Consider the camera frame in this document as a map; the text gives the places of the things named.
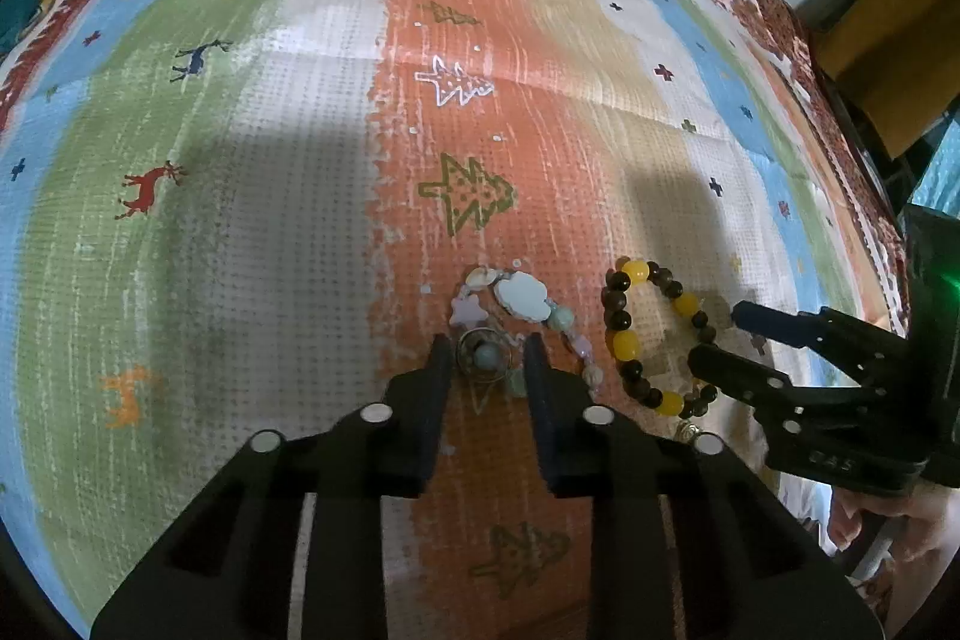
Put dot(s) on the striped printed blanket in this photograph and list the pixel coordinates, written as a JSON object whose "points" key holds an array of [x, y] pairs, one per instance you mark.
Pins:
{"points": [[225, 197]]}

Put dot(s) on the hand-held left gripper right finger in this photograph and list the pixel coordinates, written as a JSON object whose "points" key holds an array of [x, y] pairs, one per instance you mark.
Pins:
{"points": [[540, 400]]}

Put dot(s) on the blue printed cloth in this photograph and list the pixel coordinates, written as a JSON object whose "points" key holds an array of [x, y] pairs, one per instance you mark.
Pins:
{"points": [[945, 168]]}

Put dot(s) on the person's right hand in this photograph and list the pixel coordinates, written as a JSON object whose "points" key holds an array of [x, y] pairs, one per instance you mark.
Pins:
{"points": [[926, 520]]}

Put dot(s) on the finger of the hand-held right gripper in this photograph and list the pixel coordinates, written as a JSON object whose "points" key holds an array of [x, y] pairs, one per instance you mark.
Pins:
{"points": [[780, 326], [739, 374]]}

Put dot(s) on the mustard yellow cloth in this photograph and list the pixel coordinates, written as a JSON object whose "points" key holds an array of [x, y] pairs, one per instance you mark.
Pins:
{"points": [[892, 48]]}

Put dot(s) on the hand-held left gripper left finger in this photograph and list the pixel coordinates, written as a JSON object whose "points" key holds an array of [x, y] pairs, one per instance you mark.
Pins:
{"points": [[435, 400]]}

